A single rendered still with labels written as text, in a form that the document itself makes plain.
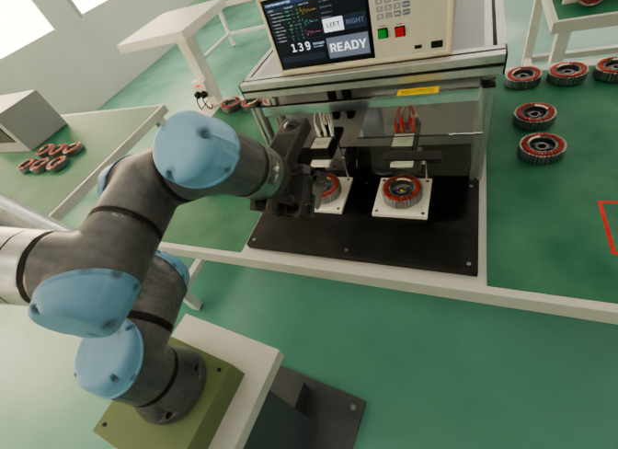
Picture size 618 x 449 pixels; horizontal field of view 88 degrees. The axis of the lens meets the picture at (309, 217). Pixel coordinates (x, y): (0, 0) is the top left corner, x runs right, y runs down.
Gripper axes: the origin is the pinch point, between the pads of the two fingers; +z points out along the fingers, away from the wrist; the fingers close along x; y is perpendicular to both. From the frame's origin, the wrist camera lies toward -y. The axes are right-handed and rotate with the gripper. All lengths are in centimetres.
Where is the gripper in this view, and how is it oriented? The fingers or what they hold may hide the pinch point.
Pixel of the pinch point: (317, 183)
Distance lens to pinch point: 63.3
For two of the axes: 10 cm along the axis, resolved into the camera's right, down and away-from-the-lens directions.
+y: -0.9, 10.0, -0.4
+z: 4.0, 0.7, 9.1
